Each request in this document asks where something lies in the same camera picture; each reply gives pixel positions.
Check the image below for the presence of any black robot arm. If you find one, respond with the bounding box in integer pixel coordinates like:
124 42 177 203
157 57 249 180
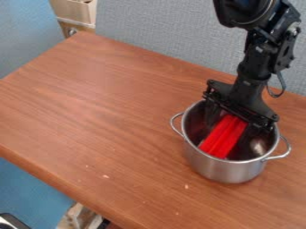
200 0 301 159

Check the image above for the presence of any black and white object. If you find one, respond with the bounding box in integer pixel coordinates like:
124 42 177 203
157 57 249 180
0 213 31 229

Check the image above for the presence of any wooden table leg frame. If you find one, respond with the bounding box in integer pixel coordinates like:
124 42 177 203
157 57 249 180
57 203 104 229

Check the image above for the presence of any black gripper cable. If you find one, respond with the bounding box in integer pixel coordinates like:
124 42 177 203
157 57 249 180
267 71 289 99

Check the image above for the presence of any red rectangular block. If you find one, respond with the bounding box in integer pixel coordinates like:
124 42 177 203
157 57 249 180
198 114 248 159

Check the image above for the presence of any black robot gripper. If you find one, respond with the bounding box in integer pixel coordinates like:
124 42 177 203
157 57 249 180
204 66 280 158

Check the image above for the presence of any stainless steel pot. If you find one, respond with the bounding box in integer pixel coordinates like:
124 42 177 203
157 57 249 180
170 100 292 183

